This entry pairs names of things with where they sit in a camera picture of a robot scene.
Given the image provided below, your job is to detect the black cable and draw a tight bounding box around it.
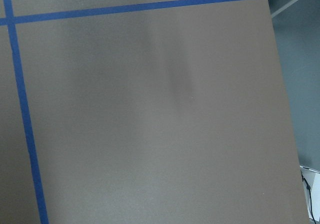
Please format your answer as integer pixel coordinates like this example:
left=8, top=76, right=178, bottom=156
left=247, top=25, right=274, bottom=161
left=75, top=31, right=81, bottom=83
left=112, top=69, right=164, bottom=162
left=300, top=169, right=317, bottom=222

